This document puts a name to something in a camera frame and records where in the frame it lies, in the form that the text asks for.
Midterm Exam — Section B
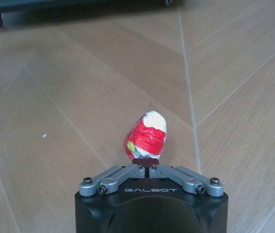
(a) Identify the red white wrapper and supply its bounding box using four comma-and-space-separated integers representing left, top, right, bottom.
122, 110, 168, 161

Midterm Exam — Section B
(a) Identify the dark wheeled furniture base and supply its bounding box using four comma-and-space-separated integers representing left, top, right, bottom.
0, 0, 174, 17

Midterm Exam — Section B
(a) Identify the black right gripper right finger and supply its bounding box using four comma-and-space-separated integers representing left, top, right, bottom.
148, 158, 225, 197

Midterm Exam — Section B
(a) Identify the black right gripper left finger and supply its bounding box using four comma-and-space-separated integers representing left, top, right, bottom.
79, 158, 149, 197

